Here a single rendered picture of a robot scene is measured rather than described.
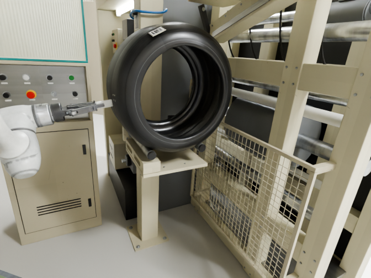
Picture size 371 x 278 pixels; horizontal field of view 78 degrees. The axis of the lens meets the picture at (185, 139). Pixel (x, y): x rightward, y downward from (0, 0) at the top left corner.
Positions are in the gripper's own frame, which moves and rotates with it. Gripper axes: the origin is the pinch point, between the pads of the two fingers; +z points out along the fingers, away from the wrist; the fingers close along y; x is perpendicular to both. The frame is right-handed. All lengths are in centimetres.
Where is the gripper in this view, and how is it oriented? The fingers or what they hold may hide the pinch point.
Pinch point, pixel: (104, 103)
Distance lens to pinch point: 106.7
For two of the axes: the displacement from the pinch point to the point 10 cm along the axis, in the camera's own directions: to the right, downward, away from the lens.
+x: 0.7, 9.1, 4.1
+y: -4.5, -3.4, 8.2
